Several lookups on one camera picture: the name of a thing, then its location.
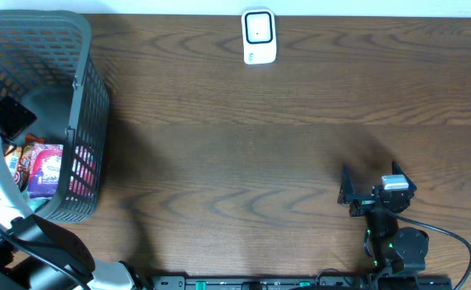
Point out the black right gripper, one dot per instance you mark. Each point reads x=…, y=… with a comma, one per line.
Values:
x=363, y=203

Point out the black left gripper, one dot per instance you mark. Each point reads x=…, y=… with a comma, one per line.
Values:
x=8, y=117

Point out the small orange snack pack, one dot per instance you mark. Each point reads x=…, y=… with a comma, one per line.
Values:
x=12, y=158

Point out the red purple snack bag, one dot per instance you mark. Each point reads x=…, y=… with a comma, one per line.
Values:
x=44, y=170

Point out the orange brown chocolate bar wrapper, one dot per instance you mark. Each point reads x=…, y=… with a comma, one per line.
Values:
x=23, y=168

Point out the teal snack packet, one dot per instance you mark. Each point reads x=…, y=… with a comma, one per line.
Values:
x=36, y=199

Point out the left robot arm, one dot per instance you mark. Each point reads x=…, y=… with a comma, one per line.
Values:
x=34, y=252

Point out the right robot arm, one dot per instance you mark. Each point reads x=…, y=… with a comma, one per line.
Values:
x=398, y=253

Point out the grey plastic mesh basket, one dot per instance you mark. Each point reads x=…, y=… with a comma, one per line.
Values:
x=45, y=64

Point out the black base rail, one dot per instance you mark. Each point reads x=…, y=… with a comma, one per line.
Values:
x=336, y=282

